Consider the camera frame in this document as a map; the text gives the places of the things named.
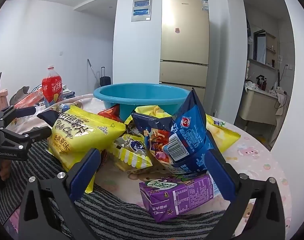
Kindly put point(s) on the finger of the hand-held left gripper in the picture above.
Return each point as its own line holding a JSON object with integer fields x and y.
{"x": 24, "y": 111}
{"x": 38, "y": 133}

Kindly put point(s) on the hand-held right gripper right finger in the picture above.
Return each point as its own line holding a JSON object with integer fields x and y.
{"x": 220, "y": 177}

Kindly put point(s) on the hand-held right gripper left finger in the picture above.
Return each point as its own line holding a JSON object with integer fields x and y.
{"x": 84, "y": 177}

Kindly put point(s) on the dark blue snack bag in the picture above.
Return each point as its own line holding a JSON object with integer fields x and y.
{"x": 49, "y": 116}

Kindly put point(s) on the large yellow potato chip bag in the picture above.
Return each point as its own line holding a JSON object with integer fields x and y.
{"x": 74, "y": 135}

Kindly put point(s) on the purple snack box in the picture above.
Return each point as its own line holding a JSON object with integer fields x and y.
{"x": 182, "y": 195}

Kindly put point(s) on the yellow striped clear snack bag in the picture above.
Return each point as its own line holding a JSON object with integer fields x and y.
{"x": 132, "y": 155}

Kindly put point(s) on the green striped clear snack bag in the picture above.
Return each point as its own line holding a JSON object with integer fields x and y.
{"x": 218, "y": 123}

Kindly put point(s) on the red snack bag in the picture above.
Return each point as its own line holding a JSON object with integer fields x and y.
{"x": 110, "y": 112}

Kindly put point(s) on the blue plastic basin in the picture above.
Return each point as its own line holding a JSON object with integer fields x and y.
{"x": 132, "y": 95}

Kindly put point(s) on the person's left hand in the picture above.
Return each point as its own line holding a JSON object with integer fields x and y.
{"x": 4, "y": 168}

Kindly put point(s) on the orange packet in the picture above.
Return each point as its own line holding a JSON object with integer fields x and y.
{"x": 29, "y": 97}

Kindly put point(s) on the grey cloth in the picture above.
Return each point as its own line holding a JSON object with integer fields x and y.
{"x": 19, "y": 92}

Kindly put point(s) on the pink box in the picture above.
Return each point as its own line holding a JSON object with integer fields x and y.
{"x": 3, "y": 97}

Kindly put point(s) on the red soda bottle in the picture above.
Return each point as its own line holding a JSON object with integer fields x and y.
{"x": 51, "y": 87}

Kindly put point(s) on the stack of papers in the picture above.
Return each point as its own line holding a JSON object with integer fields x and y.
{"x": 69, "y": 92}

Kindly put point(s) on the grey striped mat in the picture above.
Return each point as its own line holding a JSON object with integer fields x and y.
{"x": 122, "y": 222}

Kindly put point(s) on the beige vanity cabinet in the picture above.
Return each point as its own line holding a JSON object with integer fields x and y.
{"x": 257, "y": 107}

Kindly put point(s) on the leaning metal pole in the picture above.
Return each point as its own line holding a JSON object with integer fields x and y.
{"x": 91, "y": 68}

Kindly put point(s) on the hanging beige towel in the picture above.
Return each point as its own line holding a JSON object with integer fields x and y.
{"x": 279, "y": 120}

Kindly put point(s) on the dark suitcase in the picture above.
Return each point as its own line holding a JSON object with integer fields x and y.
{"x": 105, "y": 80}

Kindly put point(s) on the dark pump bottle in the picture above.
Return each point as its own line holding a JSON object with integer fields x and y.
{"x": 261, "y": 82}

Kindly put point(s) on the wooden mirror cabinet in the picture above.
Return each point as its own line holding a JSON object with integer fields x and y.
{"x": 263, "y": 47}

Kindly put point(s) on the gold refrigerator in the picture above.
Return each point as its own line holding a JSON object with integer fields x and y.
{"x": 184, "y": 42}

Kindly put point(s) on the grey wall electrical panel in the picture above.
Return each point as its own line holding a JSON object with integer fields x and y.
{"x": 141, "y": 8}

